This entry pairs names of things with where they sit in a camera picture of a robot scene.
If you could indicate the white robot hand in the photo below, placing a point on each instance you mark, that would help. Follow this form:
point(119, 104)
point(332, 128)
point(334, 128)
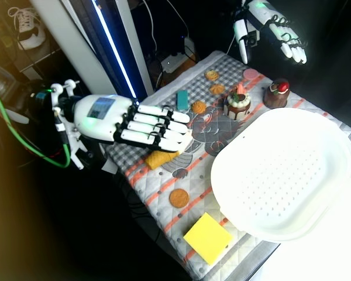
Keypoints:
point(261, 11)
point(99, 117)

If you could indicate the yellow square sponge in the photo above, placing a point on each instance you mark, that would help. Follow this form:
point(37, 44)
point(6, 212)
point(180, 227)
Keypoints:
point(207, 238)

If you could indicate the orange swirl cookie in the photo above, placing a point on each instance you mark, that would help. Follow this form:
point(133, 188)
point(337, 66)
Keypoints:
point(212, 75)
point(217, 89)
point(199, 107)

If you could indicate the teal rectangular block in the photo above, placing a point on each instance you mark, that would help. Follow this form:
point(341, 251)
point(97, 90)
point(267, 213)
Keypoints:
point(182, 100)

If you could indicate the white column with blue light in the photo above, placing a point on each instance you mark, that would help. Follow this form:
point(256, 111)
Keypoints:
point(61, 35)

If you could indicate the white perforated plastic tray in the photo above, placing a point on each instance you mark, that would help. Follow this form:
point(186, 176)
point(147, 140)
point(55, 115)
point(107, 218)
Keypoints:
point(280, 175)

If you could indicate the round brown biscuit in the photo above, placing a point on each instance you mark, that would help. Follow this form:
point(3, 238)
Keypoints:
point(179, 198)

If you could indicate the pink round slice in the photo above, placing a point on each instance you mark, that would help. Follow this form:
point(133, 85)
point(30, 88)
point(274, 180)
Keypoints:
point(251, 73)

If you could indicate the white plug adapter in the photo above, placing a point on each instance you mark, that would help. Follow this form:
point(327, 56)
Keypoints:
point(189, 47)

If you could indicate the orange waffle toy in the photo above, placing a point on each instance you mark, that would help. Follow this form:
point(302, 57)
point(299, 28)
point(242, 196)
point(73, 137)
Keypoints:
point(158, 159)

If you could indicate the brown cupcake with cherry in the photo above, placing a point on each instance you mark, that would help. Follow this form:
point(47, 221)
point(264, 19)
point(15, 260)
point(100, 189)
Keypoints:
point(276, 96)

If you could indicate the white power strip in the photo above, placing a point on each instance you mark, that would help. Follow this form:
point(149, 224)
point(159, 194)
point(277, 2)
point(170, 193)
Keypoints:
point(175, 63)

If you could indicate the white sneaker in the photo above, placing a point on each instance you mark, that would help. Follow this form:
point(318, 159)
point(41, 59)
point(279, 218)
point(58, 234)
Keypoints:
point(32, 32)

